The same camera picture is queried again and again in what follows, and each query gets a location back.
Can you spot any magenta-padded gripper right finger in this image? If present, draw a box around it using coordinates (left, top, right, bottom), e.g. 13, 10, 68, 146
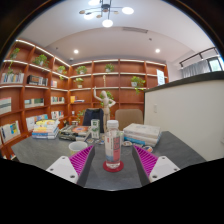
131, 143, 181, 188

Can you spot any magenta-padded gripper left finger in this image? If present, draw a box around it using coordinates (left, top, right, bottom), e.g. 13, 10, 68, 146
45, 144, 97, 188

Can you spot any clear plastic soda water bottle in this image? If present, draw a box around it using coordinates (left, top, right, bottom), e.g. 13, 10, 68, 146
104, 119, 123, 170

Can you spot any yellow striped white cup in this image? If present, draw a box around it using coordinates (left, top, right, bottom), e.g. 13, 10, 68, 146
68, 140, 89, 157

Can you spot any stack of dark books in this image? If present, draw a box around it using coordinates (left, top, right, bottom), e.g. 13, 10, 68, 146
58, 124, 92, 142

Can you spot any stack of white books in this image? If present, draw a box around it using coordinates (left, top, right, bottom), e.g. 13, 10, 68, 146
122, 122, 163, 148

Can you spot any stack of colourful books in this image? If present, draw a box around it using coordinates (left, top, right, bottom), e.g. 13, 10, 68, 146
31, 119, 61, 140

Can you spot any flat round red coaster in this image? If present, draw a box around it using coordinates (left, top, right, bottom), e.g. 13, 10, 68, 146
102, 160, 125, 173

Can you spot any tall green white carton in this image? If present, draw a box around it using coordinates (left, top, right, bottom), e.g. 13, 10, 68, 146
90, 118, 101, 140

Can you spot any white partition with dark top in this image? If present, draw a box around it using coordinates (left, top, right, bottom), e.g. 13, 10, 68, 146
143, 70, 224, 162

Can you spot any dark blue chair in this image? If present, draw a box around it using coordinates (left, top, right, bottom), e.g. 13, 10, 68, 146
82, 107, 105, 134

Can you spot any beige chair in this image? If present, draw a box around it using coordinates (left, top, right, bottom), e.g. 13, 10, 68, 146
114, 108, 144, 132

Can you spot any wooden shelf unit with books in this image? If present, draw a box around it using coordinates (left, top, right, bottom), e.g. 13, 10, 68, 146
0, 38, 169, 160

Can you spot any wooden artist mannequin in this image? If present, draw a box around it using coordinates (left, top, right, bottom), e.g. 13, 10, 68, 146
93, 86, 117, 133

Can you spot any grey curtain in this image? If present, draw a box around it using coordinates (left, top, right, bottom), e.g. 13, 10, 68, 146
181, 59, 211, 79

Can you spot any dark metal railing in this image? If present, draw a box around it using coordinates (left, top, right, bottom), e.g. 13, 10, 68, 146
179, 46, 219, 68

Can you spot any ceiling air vent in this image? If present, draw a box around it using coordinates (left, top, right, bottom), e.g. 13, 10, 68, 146
122, 26, 149, 34

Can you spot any multi-bulb ceiling lamp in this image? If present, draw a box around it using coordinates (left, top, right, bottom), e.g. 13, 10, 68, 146
78, 0, 135, 28

